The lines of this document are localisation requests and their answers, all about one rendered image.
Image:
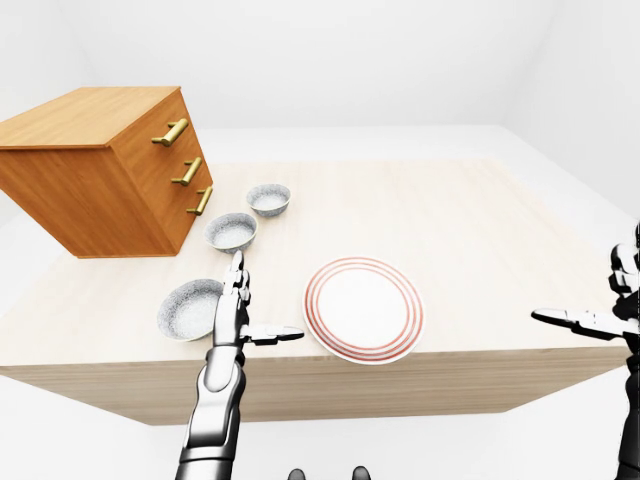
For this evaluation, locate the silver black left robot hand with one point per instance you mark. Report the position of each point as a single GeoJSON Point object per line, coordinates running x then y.
{"type": "Point", "coordinates": [229, 320]}

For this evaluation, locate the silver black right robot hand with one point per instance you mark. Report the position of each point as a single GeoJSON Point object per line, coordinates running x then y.
{"type": "Point", "coordinates": [627, 320]}

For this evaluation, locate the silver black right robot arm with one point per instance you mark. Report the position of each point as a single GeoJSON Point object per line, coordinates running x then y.
{"type": "Point", "coordinates": [631, 415]}

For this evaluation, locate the large grey patterned bowl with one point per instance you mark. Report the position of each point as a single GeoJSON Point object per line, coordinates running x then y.
{"type": "Point", "coordinates": [187, 312]}

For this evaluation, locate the medium grey patterned bowl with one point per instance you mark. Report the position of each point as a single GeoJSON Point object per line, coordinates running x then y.
{"type": "Point", "coordinates": [231, 234]}

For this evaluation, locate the small grey patterned bowl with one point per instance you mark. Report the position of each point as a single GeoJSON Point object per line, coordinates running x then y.
{"type": "Point", "coordinates": [269, 199]}

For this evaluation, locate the white plate with red rings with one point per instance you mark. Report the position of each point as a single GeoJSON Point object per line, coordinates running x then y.
{"type": "Point", "coordinates": [363, 310]}

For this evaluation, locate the small wooden drawer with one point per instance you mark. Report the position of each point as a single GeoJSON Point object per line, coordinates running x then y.
{"type": "Point", "coordinates": [180, 226]}

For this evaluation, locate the medium wooden drawer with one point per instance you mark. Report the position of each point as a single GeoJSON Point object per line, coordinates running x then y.
{"type": "Point", "coordinates": [160, 192]}

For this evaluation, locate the small dark rounded shape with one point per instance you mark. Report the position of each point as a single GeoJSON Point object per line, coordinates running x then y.
{"type": "Point", "coordinates": [361, 473]}
{"type": "Point", "coordinates": [296, 474]}

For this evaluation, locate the large wooden drawer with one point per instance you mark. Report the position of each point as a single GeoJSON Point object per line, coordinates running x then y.
{"type": "Point", "coordinates": [135, 145]}

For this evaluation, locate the wooden cabinet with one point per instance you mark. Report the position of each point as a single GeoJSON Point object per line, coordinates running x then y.
{"type": "Point", "coordinates": [65, 190]}

